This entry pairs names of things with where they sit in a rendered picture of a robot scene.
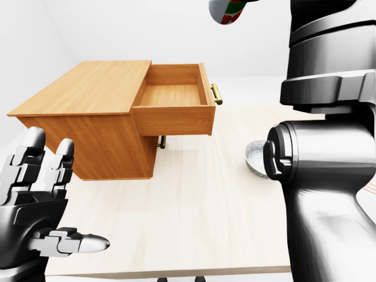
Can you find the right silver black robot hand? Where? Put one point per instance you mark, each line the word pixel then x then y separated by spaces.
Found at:
pixel 253 0

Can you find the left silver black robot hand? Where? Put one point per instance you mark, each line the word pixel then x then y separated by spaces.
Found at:
pixel 32 217

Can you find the white ketchup bottle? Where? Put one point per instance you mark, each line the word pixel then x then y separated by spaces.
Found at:
pixel 226 10

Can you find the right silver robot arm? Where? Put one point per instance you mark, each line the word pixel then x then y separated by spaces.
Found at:
pixel 329 176

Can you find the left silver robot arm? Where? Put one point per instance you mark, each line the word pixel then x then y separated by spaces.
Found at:
pixel 20 274

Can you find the closed wooden drawer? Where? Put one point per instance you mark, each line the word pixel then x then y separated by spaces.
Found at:
pixel 151 158

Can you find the wooden cabinet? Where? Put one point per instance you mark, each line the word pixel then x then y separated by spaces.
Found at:
pixel 79 88

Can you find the open wooden drawer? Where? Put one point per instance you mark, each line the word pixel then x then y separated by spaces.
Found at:
pixel 173 120

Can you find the small dark shape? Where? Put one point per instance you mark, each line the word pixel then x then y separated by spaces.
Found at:
pixel 161 279
pixel 200 279

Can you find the patterned grey bowl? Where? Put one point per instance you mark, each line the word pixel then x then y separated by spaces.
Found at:
pixel 255 158

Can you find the white plate with red rings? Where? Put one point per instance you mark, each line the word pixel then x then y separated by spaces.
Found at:
pixel 368 191

